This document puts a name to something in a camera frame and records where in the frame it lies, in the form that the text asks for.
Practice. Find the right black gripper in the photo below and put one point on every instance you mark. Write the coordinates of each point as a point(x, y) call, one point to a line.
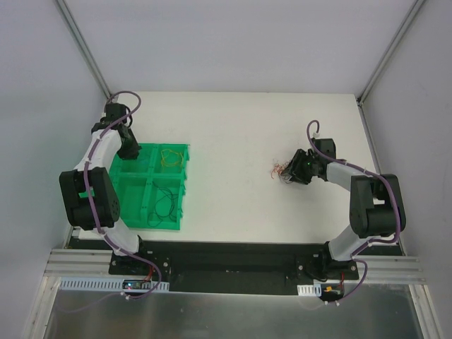
point(298, 167)

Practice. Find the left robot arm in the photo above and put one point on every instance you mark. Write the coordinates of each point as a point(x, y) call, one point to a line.
point(89, 197)

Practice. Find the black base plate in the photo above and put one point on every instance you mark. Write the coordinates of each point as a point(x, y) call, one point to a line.
point(243, 268)

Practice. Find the white cable duct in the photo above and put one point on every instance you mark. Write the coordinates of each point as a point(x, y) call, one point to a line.
point(113, 285)
point(313, 290)

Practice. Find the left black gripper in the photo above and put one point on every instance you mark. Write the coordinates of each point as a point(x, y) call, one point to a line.
point(129, 150)

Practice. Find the green compartment tray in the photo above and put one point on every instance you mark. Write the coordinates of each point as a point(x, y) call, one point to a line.
point(150, 190)

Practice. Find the right aluminium frame post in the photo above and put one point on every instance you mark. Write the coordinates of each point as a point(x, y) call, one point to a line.
point(391, 49)

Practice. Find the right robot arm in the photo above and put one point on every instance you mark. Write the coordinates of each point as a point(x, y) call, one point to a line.
point(376, 211)

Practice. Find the left white cable duct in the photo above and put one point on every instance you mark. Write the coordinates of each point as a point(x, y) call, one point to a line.
point(113, 285)

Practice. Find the right white cable duct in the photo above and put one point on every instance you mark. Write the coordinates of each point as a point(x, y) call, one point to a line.
point(313, 290)

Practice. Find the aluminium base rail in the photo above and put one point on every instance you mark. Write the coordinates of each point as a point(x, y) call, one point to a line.
point(78, 263)

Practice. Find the aluminium frame post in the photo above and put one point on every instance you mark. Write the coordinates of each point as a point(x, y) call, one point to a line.
point(391, 49)
point(70, 21)

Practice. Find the left aluminium frame post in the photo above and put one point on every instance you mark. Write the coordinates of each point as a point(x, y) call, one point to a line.
point(70, 21)

